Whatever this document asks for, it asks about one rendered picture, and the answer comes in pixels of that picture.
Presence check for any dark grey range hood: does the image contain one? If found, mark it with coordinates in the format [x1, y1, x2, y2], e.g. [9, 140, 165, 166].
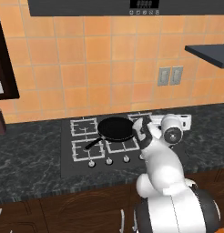
[26, 0, 224, 17]

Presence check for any black hob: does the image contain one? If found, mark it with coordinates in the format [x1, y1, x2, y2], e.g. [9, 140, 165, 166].
[60, 112, 191, 180]

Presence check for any dark grey wall shelf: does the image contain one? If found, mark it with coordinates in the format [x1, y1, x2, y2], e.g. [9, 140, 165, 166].
[184, 43, 224, 69]

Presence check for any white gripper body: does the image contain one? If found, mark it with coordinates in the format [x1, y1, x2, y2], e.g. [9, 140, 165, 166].
[151, 114, 192, 132]

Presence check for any brown wooden cupboard door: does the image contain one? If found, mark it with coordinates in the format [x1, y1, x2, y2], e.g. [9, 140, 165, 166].
[0, 198, 43, 233]
[40, 184, 132, 233]
[184, 167, 224, 228]

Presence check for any black frying pan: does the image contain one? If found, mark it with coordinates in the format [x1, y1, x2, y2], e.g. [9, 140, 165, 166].
[84, 116, 137, 151]

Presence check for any grey wall socket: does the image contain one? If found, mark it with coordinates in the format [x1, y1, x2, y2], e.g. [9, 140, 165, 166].
[157, 66, 172, 87]
[169, 66, 184, 86]

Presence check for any dark framed window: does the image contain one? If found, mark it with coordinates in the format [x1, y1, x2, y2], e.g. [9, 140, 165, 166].
[0, 5, 21, 101]

